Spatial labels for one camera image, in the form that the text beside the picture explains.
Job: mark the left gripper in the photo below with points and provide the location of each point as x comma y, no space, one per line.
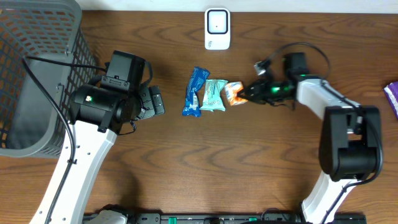
152,101

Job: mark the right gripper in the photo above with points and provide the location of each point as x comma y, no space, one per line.
256,89

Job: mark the orange Kleenex tissue pack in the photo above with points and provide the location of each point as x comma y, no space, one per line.
231,90

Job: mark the teal white snack packet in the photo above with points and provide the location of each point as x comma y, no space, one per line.
212,97

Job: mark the blue snack wrapper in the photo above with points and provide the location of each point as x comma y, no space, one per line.
196,81

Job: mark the red purple snack bag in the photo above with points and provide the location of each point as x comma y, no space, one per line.
391,94

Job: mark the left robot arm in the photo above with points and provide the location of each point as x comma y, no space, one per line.
98,110

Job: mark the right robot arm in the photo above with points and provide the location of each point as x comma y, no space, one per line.
350,150

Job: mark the grey plastic mesh basket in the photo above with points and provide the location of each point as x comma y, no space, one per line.
50,32

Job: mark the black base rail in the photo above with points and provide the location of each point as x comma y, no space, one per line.
268,217

